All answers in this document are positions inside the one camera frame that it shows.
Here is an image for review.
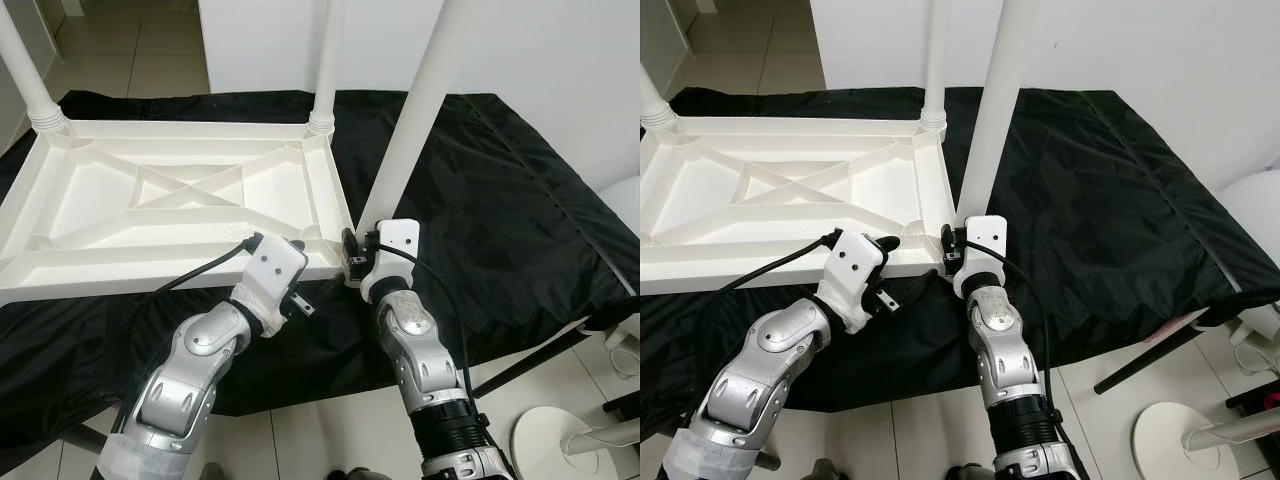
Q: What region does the white round floor stand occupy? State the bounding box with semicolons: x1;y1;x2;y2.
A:
510;403;641;480
1132;400;1280;471

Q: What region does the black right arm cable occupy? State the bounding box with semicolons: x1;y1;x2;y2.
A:
375;245;476;401
965;240;1063;421

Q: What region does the white plastic table leg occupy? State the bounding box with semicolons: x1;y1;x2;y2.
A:
307;0;346;136
0;15;71;136
640;70;681;131
360;0;476;236
955;0;1041;229
918;0;951;133

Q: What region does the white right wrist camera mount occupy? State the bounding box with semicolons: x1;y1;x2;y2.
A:
360;218;419;301
950;213;1004;299

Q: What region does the white plastic table top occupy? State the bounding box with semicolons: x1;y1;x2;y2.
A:
640;115;959;296
0;118;356;306

